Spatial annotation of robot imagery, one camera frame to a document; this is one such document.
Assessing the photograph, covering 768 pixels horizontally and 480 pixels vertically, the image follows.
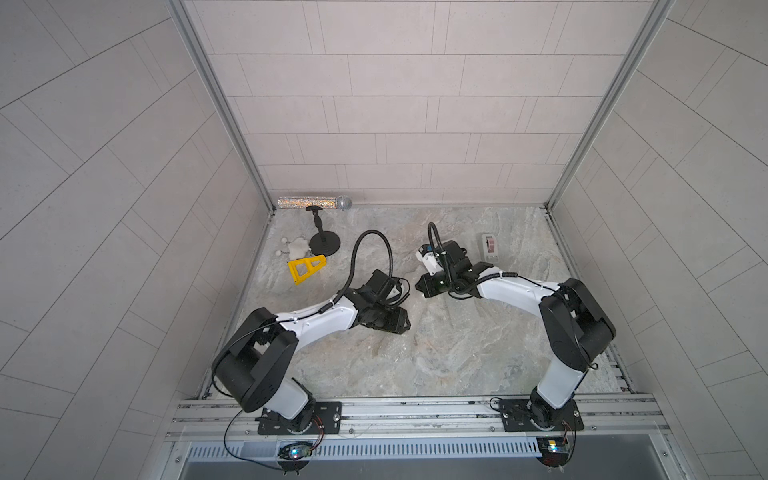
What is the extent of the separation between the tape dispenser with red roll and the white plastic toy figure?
0.61m

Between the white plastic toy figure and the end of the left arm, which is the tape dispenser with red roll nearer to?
the end of the left arm

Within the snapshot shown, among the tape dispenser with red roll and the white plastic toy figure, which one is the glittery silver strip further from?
the tape dispenser with red roll

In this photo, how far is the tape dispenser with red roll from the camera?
3.30ft

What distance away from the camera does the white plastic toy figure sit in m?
1.01
